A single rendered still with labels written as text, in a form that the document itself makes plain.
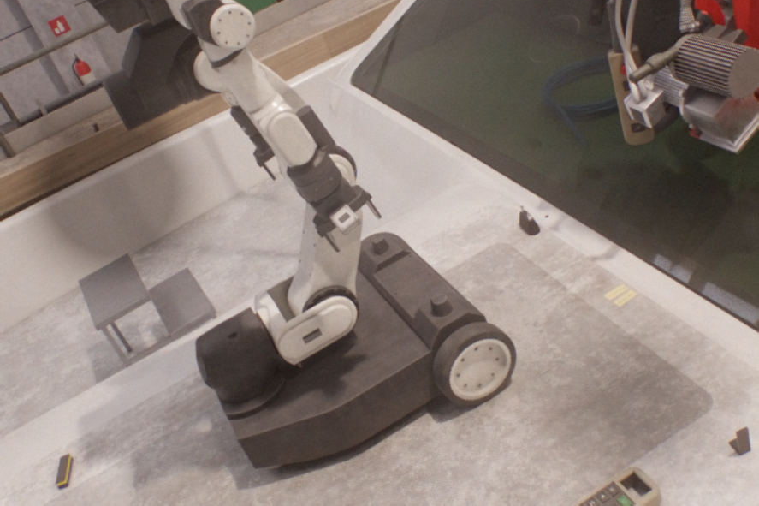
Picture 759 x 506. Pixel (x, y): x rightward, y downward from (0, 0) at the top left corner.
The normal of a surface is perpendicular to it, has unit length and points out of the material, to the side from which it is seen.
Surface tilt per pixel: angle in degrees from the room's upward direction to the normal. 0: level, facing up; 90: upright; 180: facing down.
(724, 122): 90
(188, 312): 0
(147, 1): 101
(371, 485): 0
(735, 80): 90
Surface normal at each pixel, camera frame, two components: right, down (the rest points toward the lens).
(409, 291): -0.33, -0.81
